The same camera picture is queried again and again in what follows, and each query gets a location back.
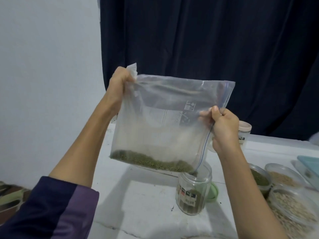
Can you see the person's left hand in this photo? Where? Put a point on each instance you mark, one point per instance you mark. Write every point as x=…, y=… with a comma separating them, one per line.
x=118, y=89

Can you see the person's right forearm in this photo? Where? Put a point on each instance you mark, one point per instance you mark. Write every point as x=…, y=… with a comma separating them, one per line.
x=249, y=196

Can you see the pile of yellow soybeans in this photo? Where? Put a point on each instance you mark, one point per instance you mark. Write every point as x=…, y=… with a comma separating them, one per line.
x=284, y=177

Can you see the dark navy curtain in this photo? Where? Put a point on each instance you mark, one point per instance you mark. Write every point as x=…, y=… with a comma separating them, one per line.
x=209, y=42

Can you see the teal lidded plastic container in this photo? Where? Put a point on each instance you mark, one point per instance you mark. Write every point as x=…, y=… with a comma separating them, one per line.
x=310, y=166

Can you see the person's left forearm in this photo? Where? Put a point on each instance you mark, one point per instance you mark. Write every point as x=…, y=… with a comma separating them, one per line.
x=82, y=146

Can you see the transparent jar pink lid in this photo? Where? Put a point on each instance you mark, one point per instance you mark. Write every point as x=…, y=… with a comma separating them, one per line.
x=244, y=132

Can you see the green round lid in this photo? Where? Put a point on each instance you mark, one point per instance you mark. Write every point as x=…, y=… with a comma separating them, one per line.
x=213, y=191

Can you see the clear bag with green beans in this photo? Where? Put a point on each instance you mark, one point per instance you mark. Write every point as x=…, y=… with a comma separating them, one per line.
x=169, y=122

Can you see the person's right hand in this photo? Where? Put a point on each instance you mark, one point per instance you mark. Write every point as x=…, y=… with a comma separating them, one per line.
x=225, y=129

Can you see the transparent jar green lid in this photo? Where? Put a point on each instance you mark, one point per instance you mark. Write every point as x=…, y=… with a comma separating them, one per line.
x=193, y=196

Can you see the pile of green beans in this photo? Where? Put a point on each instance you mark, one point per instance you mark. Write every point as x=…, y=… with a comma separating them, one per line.
x=149, y=160

